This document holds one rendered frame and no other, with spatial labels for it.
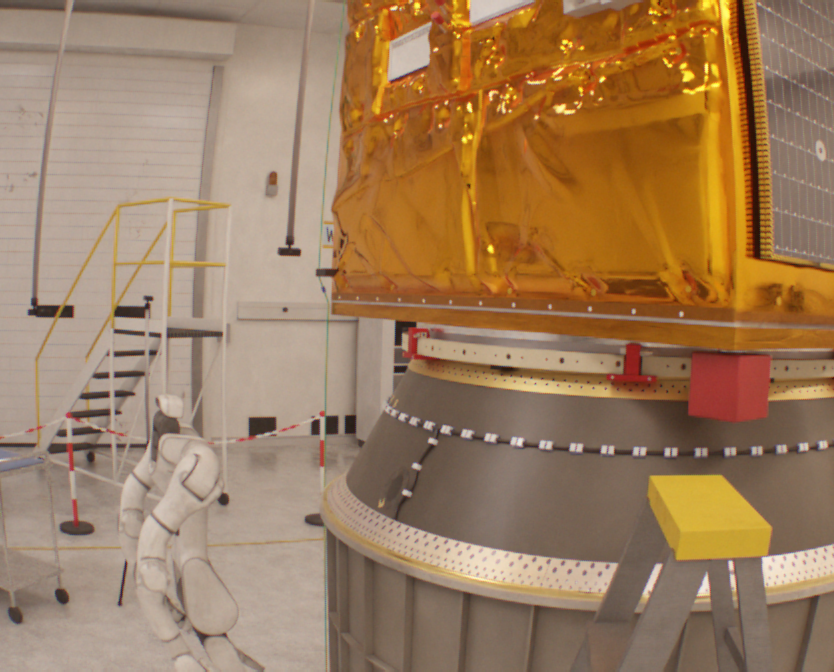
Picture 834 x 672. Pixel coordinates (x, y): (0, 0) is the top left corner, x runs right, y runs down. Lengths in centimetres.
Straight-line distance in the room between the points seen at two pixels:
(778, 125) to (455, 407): 119
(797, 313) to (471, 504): 95
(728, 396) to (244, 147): 875
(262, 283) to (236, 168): 144
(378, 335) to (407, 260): 721
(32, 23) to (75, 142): 165
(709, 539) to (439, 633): 112
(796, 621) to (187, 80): 901
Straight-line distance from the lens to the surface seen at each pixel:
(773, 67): 182
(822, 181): 192
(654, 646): 124
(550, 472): 203
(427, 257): 251
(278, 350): 1011
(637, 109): 184
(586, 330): 199
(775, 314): 179
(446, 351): 232
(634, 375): 200
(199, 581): 219
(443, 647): 216
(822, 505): 216
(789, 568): 203
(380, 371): 976
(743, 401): 172
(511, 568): 197
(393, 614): 228
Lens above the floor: 183
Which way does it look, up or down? 2 degrees down
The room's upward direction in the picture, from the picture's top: 2 degrees clockwise
